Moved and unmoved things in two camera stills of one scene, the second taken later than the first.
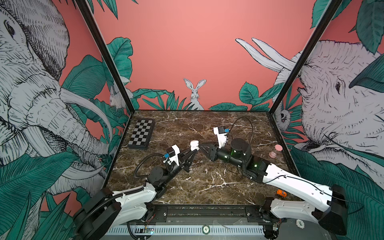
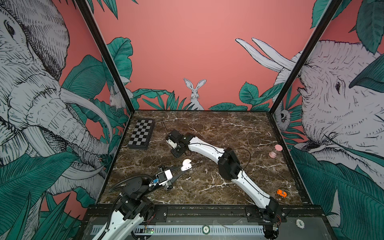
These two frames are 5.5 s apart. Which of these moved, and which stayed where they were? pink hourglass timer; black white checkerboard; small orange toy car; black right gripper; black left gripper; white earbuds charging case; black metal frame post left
Moved: black right gripper; white earbuds charging case; black left gripper
Stayed: black white checkerboard; small orange toy car; black metal frame post left; pink hourglass timer
